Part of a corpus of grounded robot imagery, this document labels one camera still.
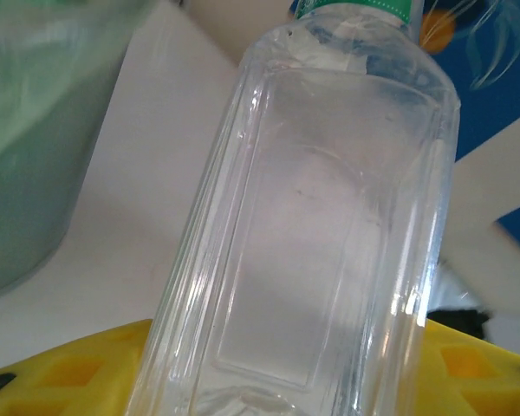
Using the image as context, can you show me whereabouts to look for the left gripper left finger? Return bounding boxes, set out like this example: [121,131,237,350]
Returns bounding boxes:
[0,318,155,416]

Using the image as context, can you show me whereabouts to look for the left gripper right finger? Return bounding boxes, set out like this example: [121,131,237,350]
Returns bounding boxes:
[411,319,520,416]

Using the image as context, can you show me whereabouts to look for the translucent green trash bin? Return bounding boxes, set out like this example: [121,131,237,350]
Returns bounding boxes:
[0,0,157,300]

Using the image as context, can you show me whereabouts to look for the clear square bottle green collar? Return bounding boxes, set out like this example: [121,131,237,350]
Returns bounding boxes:
[123,0,463,416]

